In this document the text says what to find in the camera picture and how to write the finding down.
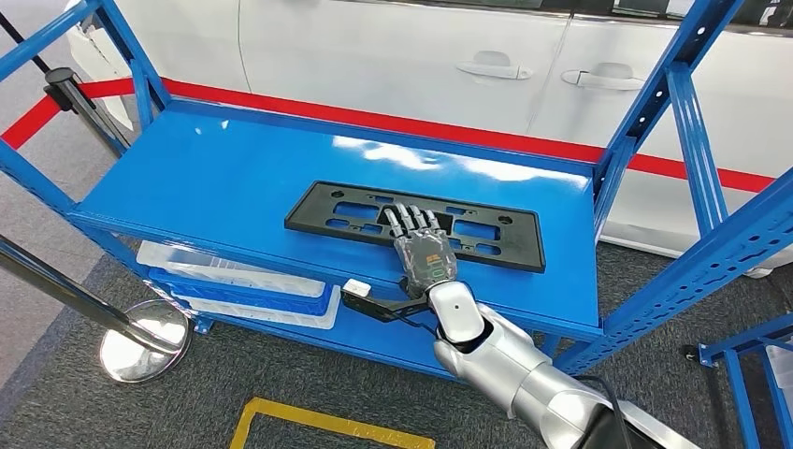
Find chrome stanchion post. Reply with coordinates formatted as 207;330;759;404
43;66;131;159
0;234;195;384

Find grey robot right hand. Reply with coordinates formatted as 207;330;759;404
382;203;460;298

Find white car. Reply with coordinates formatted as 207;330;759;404
65;0;793;270

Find blue metal shelf rack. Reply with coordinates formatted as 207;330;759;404
0;0;793;383

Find black barrier belt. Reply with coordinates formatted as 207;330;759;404
0;12;52;74

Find black plastic plate frame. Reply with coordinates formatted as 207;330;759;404
283;181;547;274

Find blue wheeled shelf rack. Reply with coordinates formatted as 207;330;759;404
681;312;793;449

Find red barrier belt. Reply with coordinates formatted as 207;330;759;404
0;77;775;195

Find white plastic bin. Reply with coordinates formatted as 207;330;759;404
180;284;342;331
765;343;793;388
136;239;326;298

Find blue plastic bin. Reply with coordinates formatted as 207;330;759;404
148;268;336;317

